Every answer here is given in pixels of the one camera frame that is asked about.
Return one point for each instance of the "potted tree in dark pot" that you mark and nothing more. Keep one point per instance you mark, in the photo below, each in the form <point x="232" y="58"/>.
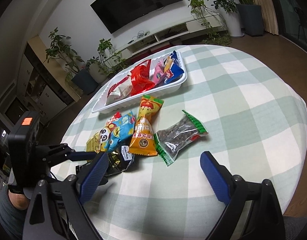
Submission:
<point x="84" y="80"/>

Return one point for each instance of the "green checked tablecloth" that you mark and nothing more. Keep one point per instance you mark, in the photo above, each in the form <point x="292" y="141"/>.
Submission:
<point x="243" y="92"/>

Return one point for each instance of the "small plant in grey pot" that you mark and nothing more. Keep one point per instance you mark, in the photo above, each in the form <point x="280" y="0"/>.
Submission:
<point x="97" y="72"/>

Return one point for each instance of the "clear cat print snack packet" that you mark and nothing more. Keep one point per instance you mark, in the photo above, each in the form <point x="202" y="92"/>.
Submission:
<point x="156" y="60"/>

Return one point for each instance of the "trailing vine plant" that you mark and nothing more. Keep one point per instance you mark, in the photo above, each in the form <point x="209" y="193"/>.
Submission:
<point x="198" y="5"/>
<point x="106" y="46"/>

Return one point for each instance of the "large leaf plant in dark pot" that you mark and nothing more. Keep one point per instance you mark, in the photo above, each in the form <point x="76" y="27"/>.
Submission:
<point x="251" y="17"/>

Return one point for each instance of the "light blue panda snack packet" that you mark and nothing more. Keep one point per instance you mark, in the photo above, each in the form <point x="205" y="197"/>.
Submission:
<point x="119" y="130"/>

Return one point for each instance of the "dark blue cookie bag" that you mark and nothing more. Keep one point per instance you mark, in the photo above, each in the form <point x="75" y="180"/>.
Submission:
<point x="175" y="72"/>

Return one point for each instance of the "beige curtain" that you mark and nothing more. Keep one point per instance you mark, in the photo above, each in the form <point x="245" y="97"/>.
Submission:
<point x="266" y="10"/>

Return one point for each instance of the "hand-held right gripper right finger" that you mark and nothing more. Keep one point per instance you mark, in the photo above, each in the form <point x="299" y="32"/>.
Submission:
<point x="216" y="177"/>

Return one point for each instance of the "bushy plant in white pot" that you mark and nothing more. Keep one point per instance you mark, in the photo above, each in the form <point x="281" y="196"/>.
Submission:
<point x="233" y="27"/>

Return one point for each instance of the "gold snack packet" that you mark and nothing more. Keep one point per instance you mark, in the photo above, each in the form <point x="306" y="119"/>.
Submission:
<point x="93" y="142"/>

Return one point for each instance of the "white plastic tray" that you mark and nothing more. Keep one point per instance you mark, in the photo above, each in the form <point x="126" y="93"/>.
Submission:
<point x="113" y="106"/>

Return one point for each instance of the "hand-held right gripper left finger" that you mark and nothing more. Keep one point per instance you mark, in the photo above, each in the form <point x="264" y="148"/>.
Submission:
<point x="93" y="177"/>

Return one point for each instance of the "green edged clear seed packet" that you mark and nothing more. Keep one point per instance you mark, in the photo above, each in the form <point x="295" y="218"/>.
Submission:
<point x="178" y="137"/>

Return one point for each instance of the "orange snack packet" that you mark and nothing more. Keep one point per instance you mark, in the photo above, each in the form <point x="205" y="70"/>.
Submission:
<point x="144" y="130"/>

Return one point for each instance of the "white television cabinet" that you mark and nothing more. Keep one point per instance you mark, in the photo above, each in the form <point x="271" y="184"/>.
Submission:
<point x="173" y="28"/>

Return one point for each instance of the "person's left forearm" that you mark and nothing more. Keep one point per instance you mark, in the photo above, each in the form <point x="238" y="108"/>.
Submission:
<point x="8" y="210"/>

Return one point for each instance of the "wooden display cabinet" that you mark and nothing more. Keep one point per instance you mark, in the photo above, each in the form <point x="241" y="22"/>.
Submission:
<point x="38" y="92"/>

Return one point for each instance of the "black wall television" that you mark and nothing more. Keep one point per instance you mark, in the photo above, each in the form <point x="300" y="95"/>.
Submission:
<point x="136" y="2"/>

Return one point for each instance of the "pink snack packet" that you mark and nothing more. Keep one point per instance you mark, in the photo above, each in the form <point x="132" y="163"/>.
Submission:
<point x="159" y="73"/>

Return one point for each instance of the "white and red snack bag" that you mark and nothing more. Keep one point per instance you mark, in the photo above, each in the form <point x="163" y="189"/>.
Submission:
<point x="118" y="90"/>

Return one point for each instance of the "black snack packet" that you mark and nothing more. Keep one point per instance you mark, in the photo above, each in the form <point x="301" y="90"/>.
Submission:
<point x="121" y="160"/>

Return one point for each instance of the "large red snack bag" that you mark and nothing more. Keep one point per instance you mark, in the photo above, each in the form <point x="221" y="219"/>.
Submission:
<point x="141" y="78"/>

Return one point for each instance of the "glass sliding door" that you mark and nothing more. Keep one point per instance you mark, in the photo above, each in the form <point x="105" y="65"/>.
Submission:
<point x="293" y="12"/>

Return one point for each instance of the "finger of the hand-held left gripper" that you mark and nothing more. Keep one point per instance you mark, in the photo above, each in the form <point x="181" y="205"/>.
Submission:
<point x="84" y="156"/>
<point x="84" y="168"/>

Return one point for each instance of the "clear yellow snack packet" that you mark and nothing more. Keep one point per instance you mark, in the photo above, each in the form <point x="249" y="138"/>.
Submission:
<point x="168" y="63"/>

